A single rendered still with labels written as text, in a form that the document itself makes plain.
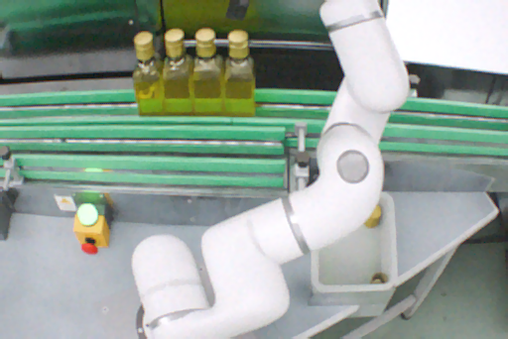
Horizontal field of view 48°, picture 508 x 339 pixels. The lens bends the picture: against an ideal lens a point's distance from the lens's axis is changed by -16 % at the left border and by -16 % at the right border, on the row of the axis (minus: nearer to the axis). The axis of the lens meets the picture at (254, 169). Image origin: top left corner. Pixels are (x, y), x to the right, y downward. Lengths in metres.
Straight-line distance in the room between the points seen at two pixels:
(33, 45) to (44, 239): 0.46
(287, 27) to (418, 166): 0.40
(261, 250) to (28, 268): 0.71
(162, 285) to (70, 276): 0.54
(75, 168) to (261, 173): 0.37
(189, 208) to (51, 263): 0.35
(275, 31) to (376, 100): 0.52
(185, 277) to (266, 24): 0.61
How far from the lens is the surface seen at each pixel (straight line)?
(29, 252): 1.44
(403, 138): 1.32
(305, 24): 1.29
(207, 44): 1.14
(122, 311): 1.19
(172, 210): 1.33
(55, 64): 1.51
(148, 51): 1.16
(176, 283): 0.86
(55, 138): 1.35
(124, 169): 1.26
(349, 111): 0.93
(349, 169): 0.80
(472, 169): 1.42
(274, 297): 0.82
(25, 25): 1.43
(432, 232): 1.42
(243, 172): 1.24
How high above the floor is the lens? 1.96
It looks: 56 degrees down
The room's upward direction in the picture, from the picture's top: straight up
